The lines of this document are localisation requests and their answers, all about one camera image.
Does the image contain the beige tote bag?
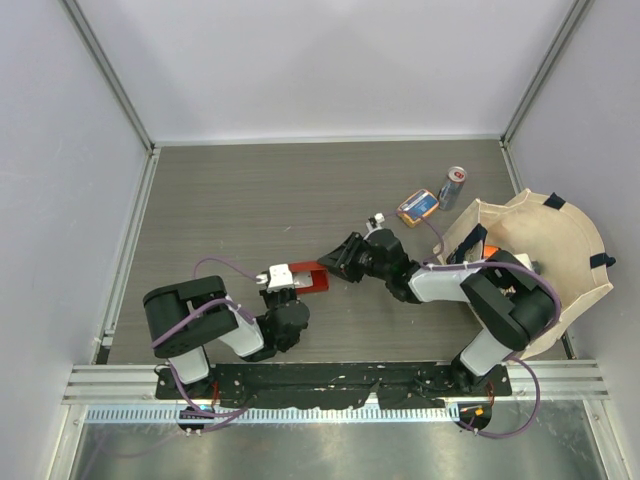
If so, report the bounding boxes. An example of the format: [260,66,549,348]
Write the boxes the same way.
[438,189,615,359]

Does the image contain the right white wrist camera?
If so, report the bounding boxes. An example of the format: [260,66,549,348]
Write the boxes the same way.
[364,212,386,239]

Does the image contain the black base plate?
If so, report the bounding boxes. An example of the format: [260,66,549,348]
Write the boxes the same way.
[184,362,512,410]

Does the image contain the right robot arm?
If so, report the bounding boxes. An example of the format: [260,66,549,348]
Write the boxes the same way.
[318,228,561,395]

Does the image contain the orange blue snack pack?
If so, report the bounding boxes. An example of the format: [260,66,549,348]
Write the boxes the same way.
[396,189,439,228]

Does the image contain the orange capped bottle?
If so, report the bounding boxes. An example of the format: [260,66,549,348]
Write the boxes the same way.
[483,244,500,258]

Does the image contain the white cosmetic box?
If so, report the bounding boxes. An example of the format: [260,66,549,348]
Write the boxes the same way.
[515,253,541,274]

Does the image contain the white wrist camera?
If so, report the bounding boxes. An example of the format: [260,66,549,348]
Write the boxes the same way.
[256,264,295,292]
[364,212,386,239]

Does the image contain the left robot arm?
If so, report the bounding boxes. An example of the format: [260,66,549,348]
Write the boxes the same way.
[143,275,310,399]

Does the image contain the red paper box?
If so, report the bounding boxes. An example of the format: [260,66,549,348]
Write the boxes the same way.
[289,261,329,295]

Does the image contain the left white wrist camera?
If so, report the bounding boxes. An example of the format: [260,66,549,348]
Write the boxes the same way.
[256,264,295,292]

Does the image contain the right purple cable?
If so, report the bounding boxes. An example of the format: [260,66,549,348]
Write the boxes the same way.
[382,209,564,439]

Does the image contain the white slotted cable duct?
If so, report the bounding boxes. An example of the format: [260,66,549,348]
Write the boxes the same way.
[84,403,459,425]

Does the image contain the silver drink can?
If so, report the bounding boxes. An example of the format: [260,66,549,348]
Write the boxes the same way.
[438,166,467,211]

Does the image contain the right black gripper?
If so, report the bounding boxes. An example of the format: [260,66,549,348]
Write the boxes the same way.
[316,232,390,283]

